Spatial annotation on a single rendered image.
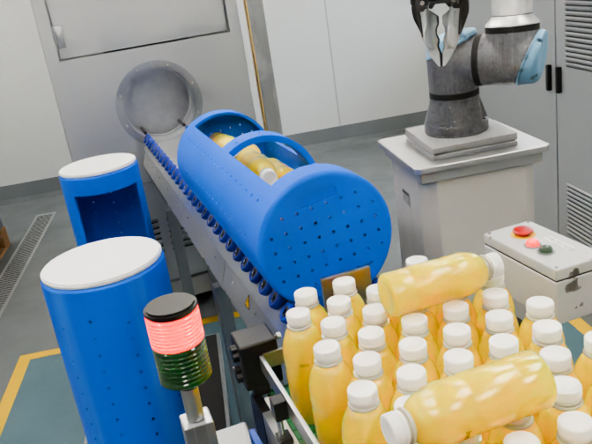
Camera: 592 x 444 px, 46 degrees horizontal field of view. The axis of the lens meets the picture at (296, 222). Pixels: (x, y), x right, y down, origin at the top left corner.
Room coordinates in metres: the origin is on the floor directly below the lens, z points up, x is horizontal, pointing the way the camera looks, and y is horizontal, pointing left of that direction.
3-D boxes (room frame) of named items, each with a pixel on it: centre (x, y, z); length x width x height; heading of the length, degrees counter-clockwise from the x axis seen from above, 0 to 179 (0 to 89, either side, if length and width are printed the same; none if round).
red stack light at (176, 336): (0.74, 0.16, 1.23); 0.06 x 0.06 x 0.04
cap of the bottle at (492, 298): (0.96, -0.29, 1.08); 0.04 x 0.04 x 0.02
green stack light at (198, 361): (0.74, 0.16, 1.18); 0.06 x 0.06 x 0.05
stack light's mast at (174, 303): (0.74, 0.16, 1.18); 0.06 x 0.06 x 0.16
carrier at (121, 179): (2.51, 0.68, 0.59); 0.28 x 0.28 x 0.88
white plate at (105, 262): (1.52, 0.46, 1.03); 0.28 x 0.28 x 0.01
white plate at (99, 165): (2.51, 0.68, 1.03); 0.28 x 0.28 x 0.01
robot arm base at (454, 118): (1.64, -0.42, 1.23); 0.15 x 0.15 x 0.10
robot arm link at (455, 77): (1.63, -0.42, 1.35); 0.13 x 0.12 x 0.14; 58
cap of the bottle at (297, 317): (0.99, 0.02, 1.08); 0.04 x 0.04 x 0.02
